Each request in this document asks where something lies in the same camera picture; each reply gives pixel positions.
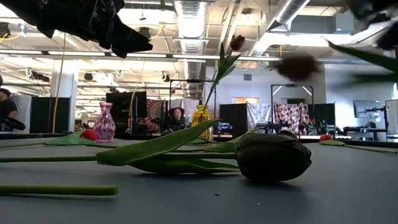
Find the dark office desk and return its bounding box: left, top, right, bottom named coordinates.
left=343, top=125, right=389, bottom=141

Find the yellow hanging cable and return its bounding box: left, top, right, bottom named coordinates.
left=127, top=60, right=146, bottom=130
left=51, top=32, right=67, bottom=134

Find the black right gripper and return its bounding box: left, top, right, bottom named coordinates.
left=346, top=0, right=398, bottom=51

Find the red orange patterned tapestry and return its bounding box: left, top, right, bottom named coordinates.
left=139, top=98, right=168, bottom=131

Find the green artificial flower stem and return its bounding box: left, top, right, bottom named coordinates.
left=0, top=185, right=119, bottom=197

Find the silver ribbed ventilation duct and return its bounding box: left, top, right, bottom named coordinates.
left=173, top=0, right=208, bottom=98

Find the silver smooth ventilation duct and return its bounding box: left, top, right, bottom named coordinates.
left=247, top=0, right=312, bottom=58

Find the bright red artificial tulip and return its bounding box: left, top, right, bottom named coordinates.
left=0, top=129, right=121, bottom=149
left=318, top=133, right=398, bottom=156

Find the person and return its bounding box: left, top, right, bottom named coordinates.
left=0, top=88, right=19, bottom=131
left=167, top=107, right=188, bottom=132

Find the white patterned cloth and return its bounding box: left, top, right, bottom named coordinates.
left=247, top=102, right=272, bottom=131

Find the pale monitor on arm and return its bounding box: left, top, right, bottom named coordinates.
left=384, top=98, right=398, bottom=135

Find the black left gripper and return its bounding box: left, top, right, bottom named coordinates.
left=40, top=0, right=154, bottom=59

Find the grey desktop monitor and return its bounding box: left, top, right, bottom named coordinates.
left=353, top=100, right=381, bottom=119

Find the pink white dotted cloth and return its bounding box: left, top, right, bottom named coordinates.
left=273, top=102, right=310, bottom=135

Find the black curved handle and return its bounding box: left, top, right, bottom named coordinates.
left=0, top=116, right=27, bottom=132

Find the yellow ribbed glass vase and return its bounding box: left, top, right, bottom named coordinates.
left=192, top=105, right=215, bottom=141

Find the dark red artificial tulip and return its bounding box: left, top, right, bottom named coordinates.
left=273, top=40, right=398, bottom=87
left=203, top=34, right=246, bottom=110

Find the black metal frame stand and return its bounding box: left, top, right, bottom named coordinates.
left=271, top=83, right=315, bottom=124
left=169, top=78, right=216, bottom=118

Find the pink ribbed glass vase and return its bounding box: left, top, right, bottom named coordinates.
left=92, top=101, right=116, bottom=143

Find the grey ceiling ventilation box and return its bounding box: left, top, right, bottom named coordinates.
left=290, top=14, right=355, bottom=35

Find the black partition panel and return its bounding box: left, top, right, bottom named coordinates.
left=307, top=103, right=336, bottom=126
left=30, top=96, right=71, bottom=134
left=220, top=103, right=249, bottom=138

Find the black monitor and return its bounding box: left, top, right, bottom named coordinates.
left=106, top=91, right=148, bottom=125

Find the white building column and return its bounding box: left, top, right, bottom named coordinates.
left=51, top=58, right=78, bottom=133

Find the orange lit window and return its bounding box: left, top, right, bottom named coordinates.
left=231, top=96, right=260, bottom=105

